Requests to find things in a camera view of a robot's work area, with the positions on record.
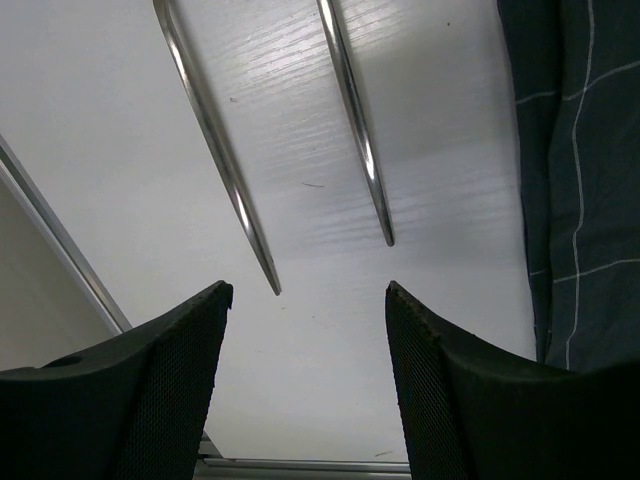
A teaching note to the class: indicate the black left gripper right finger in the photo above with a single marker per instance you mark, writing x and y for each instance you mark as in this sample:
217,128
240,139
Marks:
471,410

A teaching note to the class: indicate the silver metal spoon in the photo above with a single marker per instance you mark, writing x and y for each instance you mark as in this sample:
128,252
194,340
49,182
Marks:
354,108

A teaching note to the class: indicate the dark grey checked cloth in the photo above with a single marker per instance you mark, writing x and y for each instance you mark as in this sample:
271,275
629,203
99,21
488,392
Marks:
575,74

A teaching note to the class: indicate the silver metal fork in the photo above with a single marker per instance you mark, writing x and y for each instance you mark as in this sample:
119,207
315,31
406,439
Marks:
216,138

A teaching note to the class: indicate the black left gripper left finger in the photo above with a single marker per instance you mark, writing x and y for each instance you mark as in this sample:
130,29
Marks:
131,407

